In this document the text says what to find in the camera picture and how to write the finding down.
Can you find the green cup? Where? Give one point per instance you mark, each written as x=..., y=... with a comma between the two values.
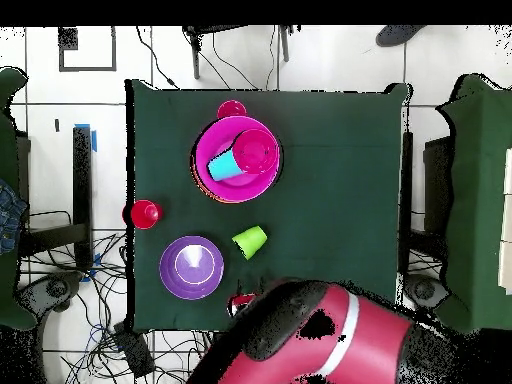
x=252, y=240

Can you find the blue cup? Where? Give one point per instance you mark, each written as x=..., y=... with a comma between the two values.
x=224, y=168

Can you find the small crimson pink bowl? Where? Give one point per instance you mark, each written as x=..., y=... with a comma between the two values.
x=256, y=152

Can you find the large magenta bowl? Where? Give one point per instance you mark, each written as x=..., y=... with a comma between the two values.
x=212, y=136

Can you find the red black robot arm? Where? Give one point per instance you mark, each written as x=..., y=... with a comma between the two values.
x=360, y=340

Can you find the purple bowl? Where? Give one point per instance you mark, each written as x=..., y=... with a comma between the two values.
x=188, y=280

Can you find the red cup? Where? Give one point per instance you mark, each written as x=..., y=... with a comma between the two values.
x=144, y=214

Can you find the black power strip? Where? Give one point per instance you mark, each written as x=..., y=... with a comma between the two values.
x=134, y=352

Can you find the dark green tablecloth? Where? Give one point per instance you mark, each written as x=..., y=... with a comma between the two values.
x=340, y=180

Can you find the crimson pink cup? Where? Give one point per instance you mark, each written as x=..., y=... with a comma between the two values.
x=231, y=108

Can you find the black metal bar stand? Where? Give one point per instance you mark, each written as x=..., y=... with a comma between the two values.
x=82, y=180

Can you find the blue tape strip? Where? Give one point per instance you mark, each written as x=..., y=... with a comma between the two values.
x=94, y=142

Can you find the dark metal legged stand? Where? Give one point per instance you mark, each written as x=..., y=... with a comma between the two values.
x=196, y=60

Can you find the blue denim fabric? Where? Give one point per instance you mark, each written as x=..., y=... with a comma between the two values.
x=10, y=216

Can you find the green cloth covered table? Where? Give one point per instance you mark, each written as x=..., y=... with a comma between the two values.
x=480, y=180
x=6, y=160

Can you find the small dark floor object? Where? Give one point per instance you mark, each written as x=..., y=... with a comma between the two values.
x=57, y=124

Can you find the white box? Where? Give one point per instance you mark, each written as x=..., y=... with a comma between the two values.
x=506, y=220

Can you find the person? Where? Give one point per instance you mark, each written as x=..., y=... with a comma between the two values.
x=396, y=35

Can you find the grey square floor frame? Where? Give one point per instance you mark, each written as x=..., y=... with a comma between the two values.
x=68, y=40

